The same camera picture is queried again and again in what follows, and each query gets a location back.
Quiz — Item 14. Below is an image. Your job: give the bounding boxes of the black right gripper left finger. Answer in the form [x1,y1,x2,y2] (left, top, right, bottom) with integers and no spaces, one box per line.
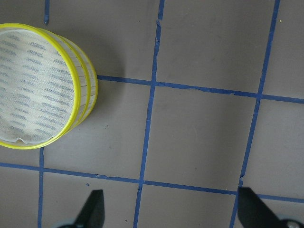
[74,190,105,228]

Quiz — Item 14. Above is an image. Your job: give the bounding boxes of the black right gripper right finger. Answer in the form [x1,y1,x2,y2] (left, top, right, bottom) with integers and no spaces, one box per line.
[237,187,287,228]

